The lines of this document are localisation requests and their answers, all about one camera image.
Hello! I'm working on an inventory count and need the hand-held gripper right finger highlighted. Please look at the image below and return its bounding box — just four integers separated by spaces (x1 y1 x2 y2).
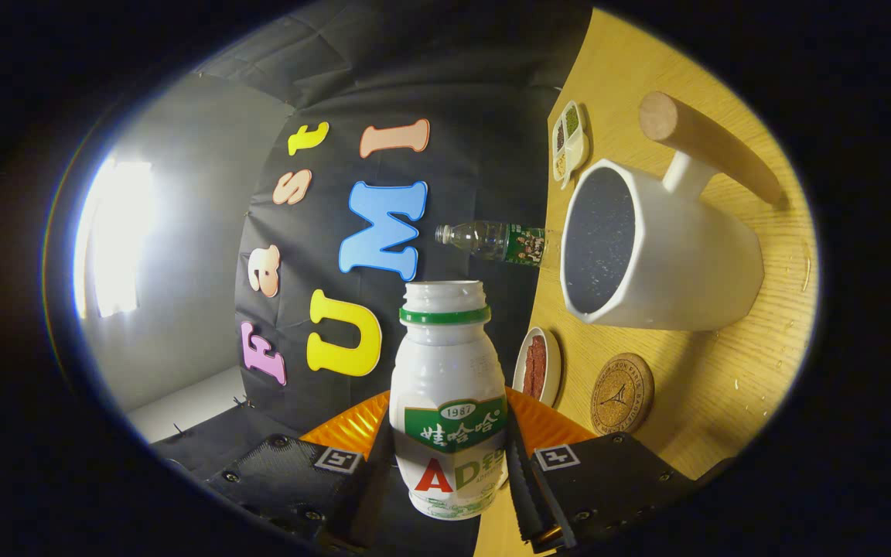
504 387 698 552

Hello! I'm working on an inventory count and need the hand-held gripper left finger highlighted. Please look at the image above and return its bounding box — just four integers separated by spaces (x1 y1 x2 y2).
206 391 394 554

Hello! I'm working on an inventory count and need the round cork coaster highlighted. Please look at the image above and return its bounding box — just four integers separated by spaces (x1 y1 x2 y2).
590 354 655 436

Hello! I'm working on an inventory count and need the white juice bottle green label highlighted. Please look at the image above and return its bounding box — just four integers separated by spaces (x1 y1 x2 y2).
389 280 510 521

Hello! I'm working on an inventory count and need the white cup wooden handle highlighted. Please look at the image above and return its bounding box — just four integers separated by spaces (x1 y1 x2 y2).
560 91 788 332

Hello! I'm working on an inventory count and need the clear plastic water bottle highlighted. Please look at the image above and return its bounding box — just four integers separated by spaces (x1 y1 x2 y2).
435 220 562 268

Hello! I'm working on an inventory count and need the round beige plate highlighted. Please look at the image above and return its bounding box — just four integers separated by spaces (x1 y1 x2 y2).
512 326 562 408

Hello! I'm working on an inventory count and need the wooden table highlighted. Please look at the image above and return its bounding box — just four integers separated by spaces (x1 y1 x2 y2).
473 8 819 557

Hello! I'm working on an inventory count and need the white divided tray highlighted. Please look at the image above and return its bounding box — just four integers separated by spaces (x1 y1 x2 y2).
551 101 591 190

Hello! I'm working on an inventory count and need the black backdrop cloth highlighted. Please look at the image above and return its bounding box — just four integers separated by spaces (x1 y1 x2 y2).
152 0 593 542

